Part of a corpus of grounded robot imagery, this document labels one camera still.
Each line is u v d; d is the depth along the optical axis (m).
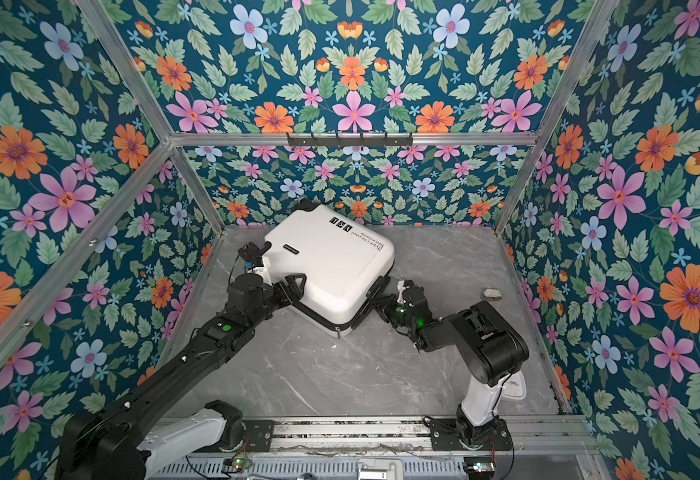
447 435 0.73
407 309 0.77
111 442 0.38
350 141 0.92
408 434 0.75
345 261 0.84
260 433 0.74
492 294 0.97
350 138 0.92
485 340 0.50
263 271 0.72
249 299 0.59
